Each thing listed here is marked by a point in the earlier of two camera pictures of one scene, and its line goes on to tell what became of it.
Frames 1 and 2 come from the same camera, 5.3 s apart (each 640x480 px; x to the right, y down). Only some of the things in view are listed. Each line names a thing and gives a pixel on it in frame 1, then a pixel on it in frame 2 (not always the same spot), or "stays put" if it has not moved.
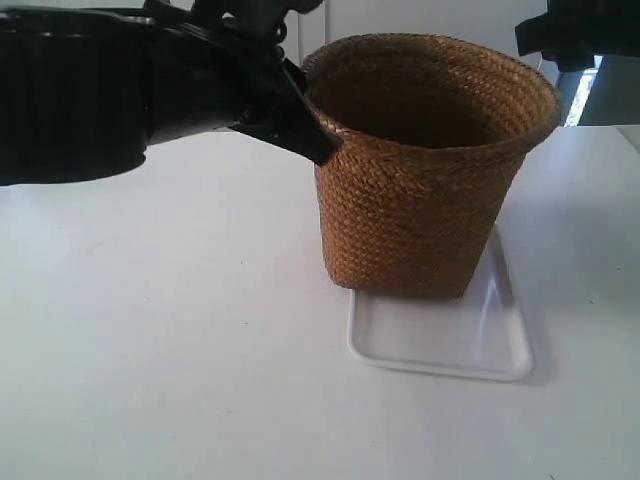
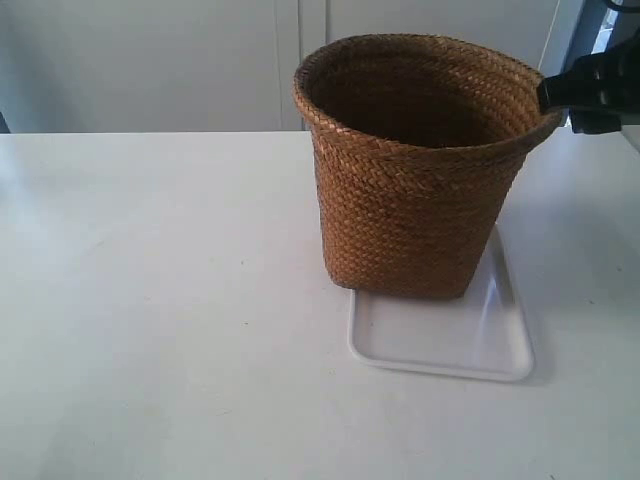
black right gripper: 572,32 -> 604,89
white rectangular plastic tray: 483,333 stays put
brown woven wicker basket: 434,127 stays put
